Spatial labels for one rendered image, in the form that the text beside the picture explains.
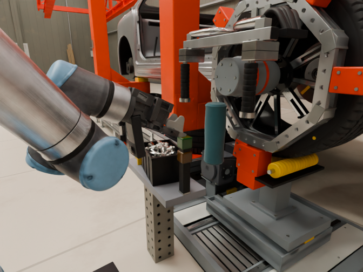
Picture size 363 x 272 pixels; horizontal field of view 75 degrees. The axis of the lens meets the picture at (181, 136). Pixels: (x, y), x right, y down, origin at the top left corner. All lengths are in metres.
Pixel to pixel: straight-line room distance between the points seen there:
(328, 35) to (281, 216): 0.77
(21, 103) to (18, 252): 1.25
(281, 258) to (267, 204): 0.25
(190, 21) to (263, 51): 0.73
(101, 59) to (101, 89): 2.61
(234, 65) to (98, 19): 2.51
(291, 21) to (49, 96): 0.61
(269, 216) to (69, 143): 1.00
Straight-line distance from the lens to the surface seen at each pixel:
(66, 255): 1.41
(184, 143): 0.77
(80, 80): 0.51
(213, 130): 0.96
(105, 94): 0.52
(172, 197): 0.84
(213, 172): 1.34
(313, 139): 0.92
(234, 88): 0.81
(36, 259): 1.45
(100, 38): 3.14
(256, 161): 0.97
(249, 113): 0.67
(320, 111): 0.80
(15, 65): 0.33
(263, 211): 1.22
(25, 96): 0.33
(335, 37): 0.79
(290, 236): 1.12
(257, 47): 0.66
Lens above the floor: 0.89
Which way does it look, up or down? 17 degrees down
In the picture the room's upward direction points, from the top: straight up
